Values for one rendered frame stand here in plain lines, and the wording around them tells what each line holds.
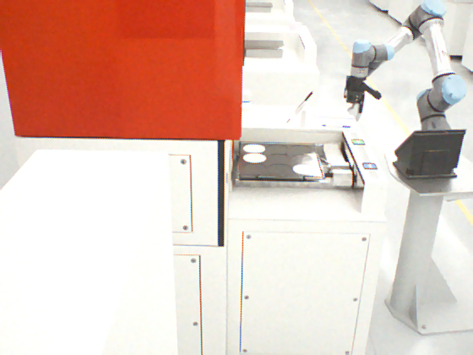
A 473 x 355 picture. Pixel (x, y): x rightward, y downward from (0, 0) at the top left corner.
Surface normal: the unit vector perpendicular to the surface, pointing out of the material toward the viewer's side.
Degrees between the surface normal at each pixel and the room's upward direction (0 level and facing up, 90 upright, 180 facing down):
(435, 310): 0
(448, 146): 90
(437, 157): 90
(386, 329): 0
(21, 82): 90
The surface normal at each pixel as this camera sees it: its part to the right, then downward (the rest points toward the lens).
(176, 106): -0.02, 0.44
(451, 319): 0.01, -0.90
